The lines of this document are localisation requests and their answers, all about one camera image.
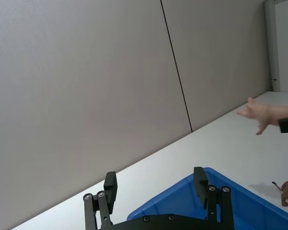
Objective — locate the blue plastic bin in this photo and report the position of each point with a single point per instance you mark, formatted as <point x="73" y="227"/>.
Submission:
<point x="249" y="210"/>

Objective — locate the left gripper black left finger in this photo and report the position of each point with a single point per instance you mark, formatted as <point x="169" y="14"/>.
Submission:
<point x="109" y="191"/>

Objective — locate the pink toy pig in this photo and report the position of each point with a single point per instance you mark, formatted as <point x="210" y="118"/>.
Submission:
<point x="261" y="113"/>

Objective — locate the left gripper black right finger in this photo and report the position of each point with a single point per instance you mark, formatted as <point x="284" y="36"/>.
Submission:
<point x="201" y="189"/>

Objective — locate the grey door frame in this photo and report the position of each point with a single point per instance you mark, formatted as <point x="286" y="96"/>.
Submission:
<point x="270" y="43"/>

